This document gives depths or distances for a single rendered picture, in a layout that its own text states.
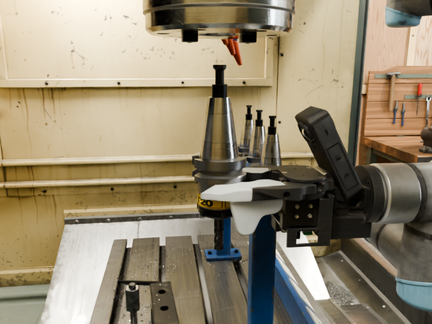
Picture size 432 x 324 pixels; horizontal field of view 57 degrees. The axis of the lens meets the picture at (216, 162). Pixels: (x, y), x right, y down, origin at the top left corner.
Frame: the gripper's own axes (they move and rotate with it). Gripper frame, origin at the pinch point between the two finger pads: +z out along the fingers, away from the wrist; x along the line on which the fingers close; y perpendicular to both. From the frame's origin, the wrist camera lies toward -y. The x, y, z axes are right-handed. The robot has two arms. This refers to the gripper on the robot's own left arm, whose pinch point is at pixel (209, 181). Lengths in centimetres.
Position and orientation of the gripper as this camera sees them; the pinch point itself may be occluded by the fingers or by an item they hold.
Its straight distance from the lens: 46.6
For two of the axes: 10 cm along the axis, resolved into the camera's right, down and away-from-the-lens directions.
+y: -0.1, 9.7, 2.3
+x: -1.3, -2.3, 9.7
